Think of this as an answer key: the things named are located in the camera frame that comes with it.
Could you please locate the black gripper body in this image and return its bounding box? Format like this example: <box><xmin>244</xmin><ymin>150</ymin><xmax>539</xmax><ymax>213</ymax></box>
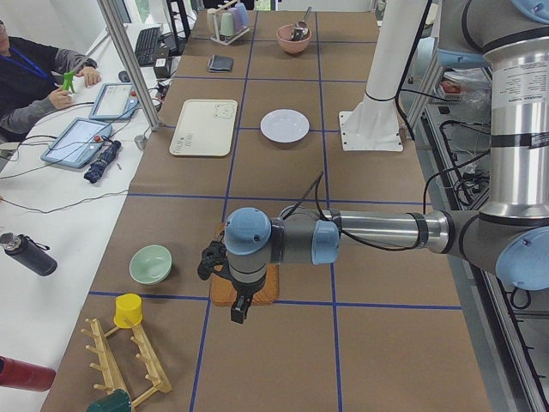
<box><xmin>231</xmin><ymin>293</ymin><xmax>251</xmax><ymax>324</ymax></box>

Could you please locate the white plate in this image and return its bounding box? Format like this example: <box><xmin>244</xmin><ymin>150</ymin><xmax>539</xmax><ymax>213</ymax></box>
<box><xmin>260</xmin><ymin>109</ymin><xmax>310</xmax><ymax>143</ymax></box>

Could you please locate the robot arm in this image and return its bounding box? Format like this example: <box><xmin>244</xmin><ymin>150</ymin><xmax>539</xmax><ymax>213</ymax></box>
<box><xmin>223</xmin><ymin>1</ymin><xmax>548</xmax><ymax>323</ymax></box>

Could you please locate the cream bear tray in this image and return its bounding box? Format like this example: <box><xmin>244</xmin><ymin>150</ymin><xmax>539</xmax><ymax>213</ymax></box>
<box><xmin>169</xmin><ymin>99</ymin><xmax>238</xmax><ymax>157</ymax></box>

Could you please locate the wooden cutting board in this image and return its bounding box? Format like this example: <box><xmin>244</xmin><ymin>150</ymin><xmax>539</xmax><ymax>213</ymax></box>
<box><xmin>209</xmin><ymin>223</ymin><xmax>279</xmax><ymax>306</ymax></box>

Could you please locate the green bowl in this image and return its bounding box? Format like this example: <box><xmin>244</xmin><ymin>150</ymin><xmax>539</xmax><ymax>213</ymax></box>
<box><xmin>129</xmin><ymin>245</ymin><xmax>172</xmax><ymax>285</ymax></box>

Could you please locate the wooden cup rack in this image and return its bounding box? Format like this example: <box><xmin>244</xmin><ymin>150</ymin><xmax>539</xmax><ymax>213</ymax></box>
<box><xmin>81</xmin><ymin>318</ymin><xmax>173</xmax><ymax>411</ymax></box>

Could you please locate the yellow cup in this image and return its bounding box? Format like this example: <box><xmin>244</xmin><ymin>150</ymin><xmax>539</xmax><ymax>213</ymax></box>
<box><xmin>113</xmin><ymin>294</ymin><xmax>143</xmax><ymax>329</ymax></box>

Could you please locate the dark green cup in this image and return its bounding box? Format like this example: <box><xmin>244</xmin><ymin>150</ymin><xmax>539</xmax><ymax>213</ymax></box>
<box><xmin>86</xmin><ymin>389</ymin><xmax>132</xmax><ymax>412</ymax></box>

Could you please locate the navy folded umbrella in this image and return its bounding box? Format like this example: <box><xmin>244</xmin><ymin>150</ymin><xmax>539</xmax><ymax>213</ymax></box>
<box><xmin>84</xmin><ymin>141</ymin><xmax>122</xmax><ymax>184</ymax></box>

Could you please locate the black water bottle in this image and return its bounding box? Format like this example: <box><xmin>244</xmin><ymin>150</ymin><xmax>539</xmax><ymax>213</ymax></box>
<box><xmin>1</xmin><ymin>232</ymin><xmax>57</xmax><ymax>276</ymax></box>

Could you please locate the near teach pendant tablet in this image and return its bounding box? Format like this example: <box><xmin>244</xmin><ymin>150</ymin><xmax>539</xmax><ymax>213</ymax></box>
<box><xmin>40</xmin><ymin>118</ymin><xmax>112</xmax><ymax>169</ymax></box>

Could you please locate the teach pendant tablet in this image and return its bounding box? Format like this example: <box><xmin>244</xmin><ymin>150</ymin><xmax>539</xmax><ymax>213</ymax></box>
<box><xmin>88</xmin><ymin>82</ymin><xmax>139</xmax><ymax>121</ymax></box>
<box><xmin>40</xmin><ymin>118</ymin><xmax>112</xmax><ymax>169</ymax></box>

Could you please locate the red bottle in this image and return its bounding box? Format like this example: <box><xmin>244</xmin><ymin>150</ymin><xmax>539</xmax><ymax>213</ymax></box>
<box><xmin>1</xmin><ymin>356</ymin><xmax>56</xmax><ymax>392</ymax></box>

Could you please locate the far teach pendant tablet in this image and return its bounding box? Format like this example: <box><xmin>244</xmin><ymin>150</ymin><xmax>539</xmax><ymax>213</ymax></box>
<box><xmin>88</xmin><ymin>82</ymin><xmax>139</xmax><ymax>121</ymax></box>

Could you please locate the grey folded cloth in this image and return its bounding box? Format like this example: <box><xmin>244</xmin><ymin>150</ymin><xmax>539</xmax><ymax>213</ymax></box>
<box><xmin>208</xmin><ymin>55</ymin><xmax>233</xmax><ymax>73</ymax></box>

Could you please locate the black small box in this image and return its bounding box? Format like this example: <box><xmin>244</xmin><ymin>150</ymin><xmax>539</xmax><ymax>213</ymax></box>
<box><xmin>153</xmin><ymin>57</ymin><xmax>172</xmax><ymax>79</ymax></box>

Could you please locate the computer mouse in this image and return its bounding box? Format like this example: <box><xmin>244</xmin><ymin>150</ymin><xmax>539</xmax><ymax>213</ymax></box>
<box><xmin>118</xmin><ymin>70</ymin><xmax>130</xmax><ymax>82</ymax></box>

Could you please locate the white cup rack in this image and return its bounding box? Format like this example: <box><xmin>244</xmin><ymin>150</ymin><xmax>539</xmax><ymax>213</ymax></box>
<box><xmin>209</xmin><ymin>26</ymin><xmax>250</xmax><ymax>45</ymax></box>

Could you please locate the pink bowl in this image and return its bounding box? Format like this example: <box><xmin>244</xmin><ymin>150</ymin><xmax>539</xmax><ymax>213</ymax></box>
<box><xmin>276</xmin><ymin>24</ymin><xmax>312</xmax><ymax>55</ymax></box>

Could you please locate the green pastel cup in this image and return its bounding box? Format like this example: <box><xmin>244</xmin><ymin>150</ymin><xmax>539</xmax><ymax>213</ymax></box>
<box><xmin>220</xmin><ymin>11</ymin><xmax>234</xmax><ymax>39</ymax></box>

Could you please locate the black keyboard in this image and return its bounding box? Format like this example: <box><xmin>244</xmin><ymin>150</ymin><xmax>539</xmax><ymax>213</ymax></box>
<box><xmin>134</xmin><ymin>27</ymin><xmax>161</xmax><ymax>67</ymax></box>

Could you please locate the metal scoop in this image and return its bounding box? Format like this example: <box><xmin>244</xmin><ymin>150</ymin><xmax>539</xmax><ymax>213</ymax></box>
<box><xmin>290</xmin><ymin>6</ymin><xmax>312</xmax><ymax>41</ymax></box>

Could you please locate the green toy figure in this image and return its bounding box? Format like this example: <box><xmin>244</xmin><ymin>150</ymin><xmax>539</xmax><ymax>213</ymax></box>
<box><xmin>60</xmin><ymin>70</ymin><xmax>76</xmax><ymax>93</ymax></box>

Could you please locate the purple pastel cup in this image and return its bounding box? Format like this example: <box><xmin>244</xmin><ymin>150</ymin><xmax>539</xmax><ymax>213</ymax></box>
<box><xmin>227</xmin><ymin>3</ymin><xmax>249</xmax><ymax>31</ymax></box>

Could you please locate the seated person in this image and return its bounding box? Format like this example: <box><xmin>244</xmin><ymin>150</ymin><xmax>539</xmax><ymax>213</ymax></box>
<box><xmin>1</xmin><ymin>24</ymin><xmax>101</xmax><ymax>142</ymax></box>

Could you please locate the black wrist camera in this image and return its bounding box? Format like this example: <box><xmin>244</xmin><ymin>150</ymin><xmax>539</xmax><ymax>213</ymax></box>
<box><xmin>197</xmin><ymin>240</ymin><xmax>231</xmax><ymax>281</ymax></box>

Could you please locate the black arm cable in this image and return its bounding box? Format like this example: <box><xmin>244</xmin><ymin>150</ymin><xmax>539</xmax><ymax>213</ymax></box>
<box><xmin>279</xmin><ymin>171</ymin><xmax>434</xmax><ymax>252</ymax></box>

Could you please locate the aluminium frame post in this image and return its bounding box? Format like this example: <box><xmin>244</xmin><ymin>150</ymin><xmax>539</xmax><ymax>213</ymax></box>
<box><xmin>97</xmin><ymin>0</ymin><xmax>160</xmax><ymax>132</ymax></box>

